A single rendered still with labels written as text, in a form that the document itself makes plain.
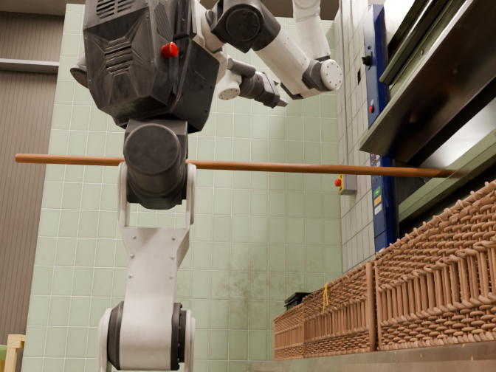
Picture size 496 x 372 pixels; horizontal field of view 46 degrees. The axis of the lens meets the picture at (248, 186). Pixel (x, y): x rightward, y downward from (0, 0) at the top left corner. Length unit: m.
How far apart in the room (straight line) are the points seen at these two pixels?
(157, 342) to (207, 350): 1.82
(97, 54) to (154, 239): 0.44
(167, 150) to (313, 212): 2.11
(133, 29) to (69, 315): 2.02
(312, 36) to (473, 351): 1.15
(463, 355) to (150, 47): 0.96
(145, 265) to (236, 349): 1.81
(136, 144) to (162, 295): 0.33
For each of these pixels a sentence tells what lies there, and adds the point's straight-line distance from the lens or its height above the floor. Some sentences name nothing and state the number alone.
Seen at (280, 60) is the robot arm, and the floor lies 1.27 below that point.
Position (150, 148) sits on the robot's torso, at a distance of 1.18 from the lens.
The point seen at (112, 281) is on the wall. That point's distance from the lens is 3.11.
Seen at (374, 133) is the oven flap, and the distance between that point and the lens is 2.24.
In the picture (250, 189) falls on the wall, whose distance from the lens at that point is 3.21.
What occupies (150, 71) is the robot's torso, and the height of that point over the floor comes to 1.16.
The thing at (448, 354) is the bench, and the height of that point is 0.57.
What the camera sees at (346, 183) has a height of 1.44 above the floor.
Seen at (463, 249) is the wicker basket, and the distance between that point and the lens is 0.67.
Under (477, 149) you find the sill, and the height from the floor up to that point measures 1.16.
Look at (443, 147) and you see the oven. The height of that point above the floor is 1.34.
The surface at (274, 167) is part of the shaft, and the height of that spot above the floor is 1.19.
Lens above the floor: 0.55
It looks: 17 degrees up
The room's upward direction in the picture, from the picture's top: 1 degrees clockwise
